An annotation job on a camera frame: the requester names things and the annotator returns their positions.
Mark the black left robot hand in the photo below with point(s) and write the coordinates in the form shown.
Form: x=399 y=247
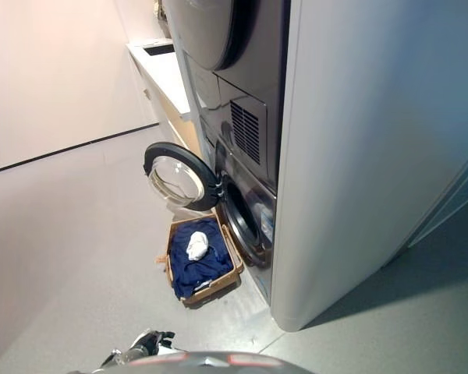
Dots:
x=160 y=339

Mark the white garment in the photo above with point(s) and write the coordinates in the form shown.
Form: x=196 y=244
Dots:
x=197 y=245

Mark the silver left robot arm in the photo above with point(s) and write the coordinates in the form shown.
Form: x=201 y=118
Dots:
x=137 y=346

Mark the wicker laundry basket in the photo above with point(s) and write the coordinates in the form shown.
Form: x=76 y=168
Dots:
x=218 y=285

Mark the grey washing machine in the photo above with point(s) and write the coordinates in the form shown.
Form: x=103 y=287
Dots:
x=257 y=202

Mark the front-load washing machine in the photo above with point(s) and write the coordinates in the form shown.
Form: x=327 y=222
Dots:
x=257 y=58

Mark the grey robot torso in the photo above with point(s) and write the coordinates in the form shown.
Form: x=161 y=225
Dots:
x=203 y=363

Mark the navy blue garment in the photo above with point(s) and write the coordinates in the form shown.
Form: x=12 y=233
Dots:
x=203 y=272

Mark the blue washer label sticker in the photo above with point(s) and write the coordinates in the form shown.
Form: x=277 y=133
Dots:
x=267 y=222

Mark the round glass washer door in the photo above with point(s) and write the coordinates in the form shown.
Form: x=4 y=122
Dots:
x=197 y=156

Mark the dryer vent grille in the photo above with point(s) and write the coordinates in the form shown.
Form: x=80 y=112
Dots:
x=245 y=132

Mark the white counter cabinet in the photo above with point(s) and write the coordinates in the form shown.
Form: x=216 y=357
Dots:
x=160 y=74

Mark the grey appliance side panel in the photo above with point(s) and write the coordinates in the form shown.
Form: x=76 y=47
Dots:
x=355 y=156

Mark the dark counter sink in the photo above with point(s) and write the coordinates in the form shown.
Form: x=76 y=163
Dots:
x=158 y=49

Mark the round dryer door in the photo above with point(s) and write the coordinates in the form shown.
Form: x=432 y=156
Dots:
x=203 y=31

